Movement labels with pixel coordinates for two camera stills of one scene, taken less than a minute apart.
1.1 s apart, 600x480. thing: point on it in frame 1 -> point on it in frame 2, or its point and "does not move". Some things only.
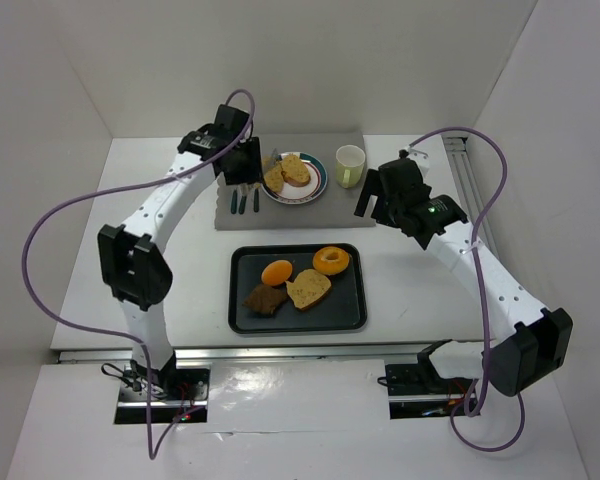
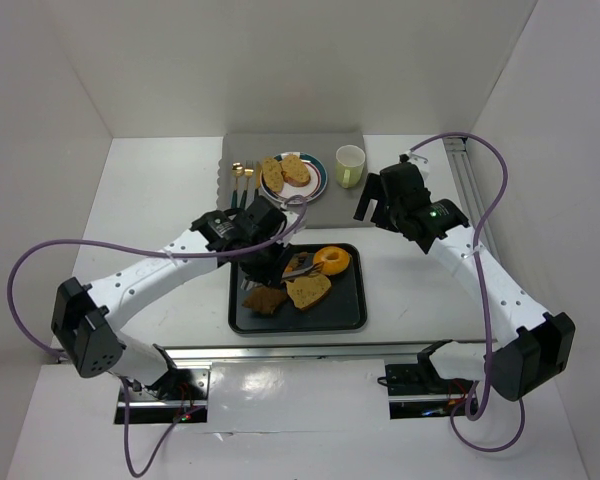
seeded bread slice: [294, 172] does not move
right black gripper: [376, 187] does not move
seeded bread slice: [307, 288] does not move
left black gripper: [245, 176] -> [262, 273]
